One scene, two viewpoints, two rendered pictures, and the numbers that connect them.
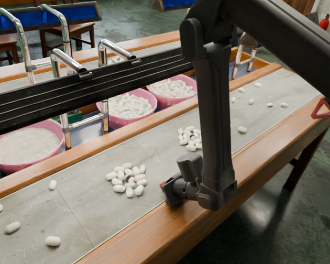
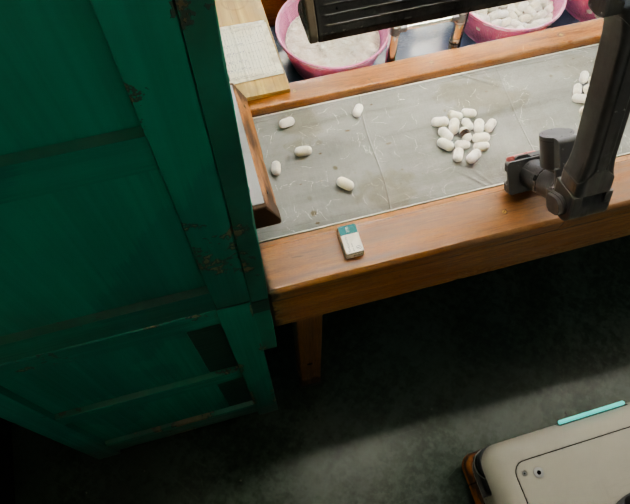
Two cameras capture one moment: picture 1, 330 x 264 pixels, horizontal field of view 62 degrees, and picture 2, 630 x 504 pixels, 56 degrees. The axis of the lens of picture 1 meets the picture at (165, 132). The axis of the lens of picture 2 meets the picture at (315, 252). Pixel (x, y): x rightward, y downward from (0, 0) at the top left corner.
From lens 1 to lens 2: 0.41 m
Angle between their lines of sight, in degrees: 32
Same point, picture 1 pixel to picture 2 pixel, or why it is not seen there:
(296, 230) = not seen: outside the picture
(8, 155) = (306, 47)
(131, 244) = (438, 222)
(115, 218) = (427, 183)
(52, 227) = (347, 167)
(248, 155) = not seen: outside the picture
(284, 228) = not seen: outside the picture
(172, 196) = (516, 180)
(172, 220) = (503, 212)
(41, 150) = (351, 50)
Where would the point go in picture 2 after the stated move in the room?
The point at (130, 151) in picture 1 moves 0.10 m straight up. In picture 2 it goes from (482, 90) to (494, 56)
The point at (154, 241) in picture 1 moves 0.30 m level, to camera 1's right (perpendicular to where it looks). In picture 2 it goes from (468, 229) to (622, 306)
